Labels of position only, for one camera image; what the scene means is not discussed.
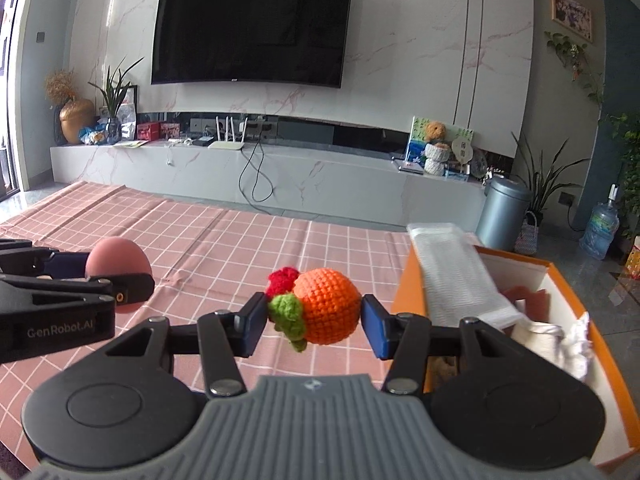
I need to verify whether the white wifi router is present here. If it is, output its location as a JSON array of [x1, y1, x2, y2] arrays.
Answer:
[[208, 116, 248, 151]]

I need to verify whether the brown pink sponge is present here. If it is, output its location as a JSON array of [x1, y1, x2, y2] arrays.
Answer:
[[501, 285, 550, 323]]

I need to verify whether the green plant in glass vase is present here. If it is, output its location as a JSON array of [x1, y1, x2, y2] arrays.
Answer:
[[89, 58, 143, 145]]

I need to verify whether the pink makeup sponge egg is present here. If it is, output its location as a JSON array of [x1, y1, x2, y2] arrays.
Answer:
[[85, 236, 155, 313]]

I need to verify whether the brown plush toy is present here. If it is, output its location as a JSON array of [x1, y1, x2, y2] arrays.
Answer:
[[430, 356, 458, 389]]

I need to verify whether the black wall television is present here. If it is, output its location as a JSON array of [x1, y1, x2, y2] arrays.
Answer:
[[151, 0, 352, 88]]

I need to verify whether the orange cardboard box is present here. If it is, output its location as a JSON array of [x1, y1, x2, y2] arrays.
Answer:
[[392, 243, 639, 472]]

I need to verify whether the pink checkered tablecloth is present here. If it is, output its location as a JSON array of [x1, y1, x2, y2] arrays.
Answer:
[[1, 182, 409, 478]]

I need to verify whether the grey metal trash can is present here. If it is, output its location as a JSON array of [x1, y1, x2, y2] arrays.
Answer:
[[475, 177, 533, 252]]

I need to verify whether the beige drawstring bag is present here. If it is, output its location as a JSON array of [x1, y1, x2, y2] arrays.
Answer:
[[511, 318, 565, 367]]

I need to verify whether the potted plant near bin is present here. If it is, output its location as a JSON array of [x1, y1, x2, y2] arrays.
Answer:
[[511, 133, 589, 226]]

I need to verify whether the framed wall picture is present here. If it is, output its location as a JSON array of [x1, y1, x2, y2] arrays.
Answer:
[[551, 0, 593, 42]]

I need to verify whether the blue water jug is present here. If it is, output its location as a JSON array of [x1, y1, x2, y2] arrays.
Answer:
[[579, 184, 620, 260]]

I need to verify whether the small teddy bear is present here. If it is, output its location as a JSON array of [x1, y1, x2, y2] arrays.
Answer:
[[425, 120, 447, 144]]

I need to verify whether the white cloth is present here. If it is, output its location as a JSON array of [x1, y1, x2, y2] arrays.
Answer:
[[560, 312, 593, 382]]

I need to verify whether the orange crochet fruit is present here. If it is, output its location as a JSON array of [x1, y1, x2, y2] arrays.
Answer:
[[265, 266, 362, 352]]

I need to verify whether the white mesh pouch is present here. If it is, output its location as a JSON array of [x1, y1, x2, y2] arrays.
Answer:
[[407, 223, 523, 330]]

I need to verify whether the gold vase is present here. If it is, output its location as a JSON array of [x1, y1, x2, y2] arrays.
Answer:
[[58, 99, 96, 144]]

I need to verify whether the white marble tv console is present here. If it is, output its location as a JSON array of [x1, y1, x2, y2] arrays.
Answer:
[[50, 142, 485, 232]]

